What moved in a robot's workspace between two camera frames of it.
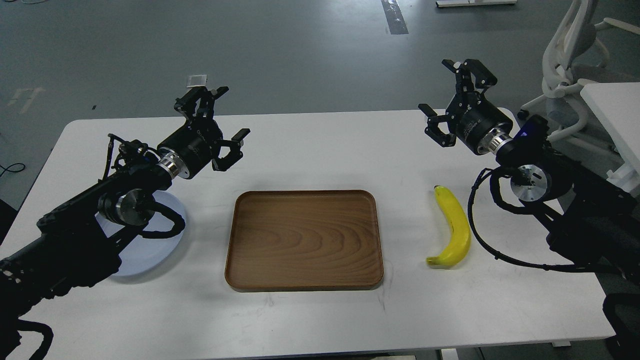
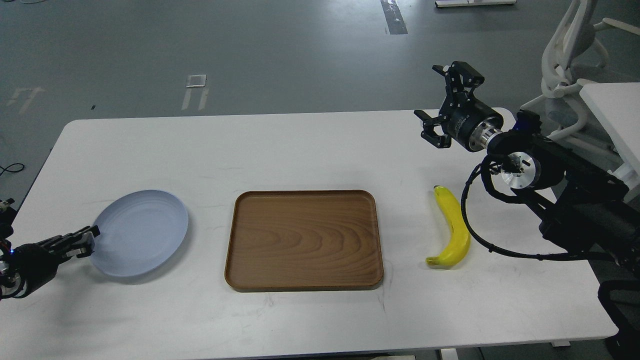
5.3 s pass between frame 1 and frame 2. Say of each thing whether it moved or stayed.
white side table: stayed
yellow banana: stayed
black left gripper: moved
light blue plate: stayed
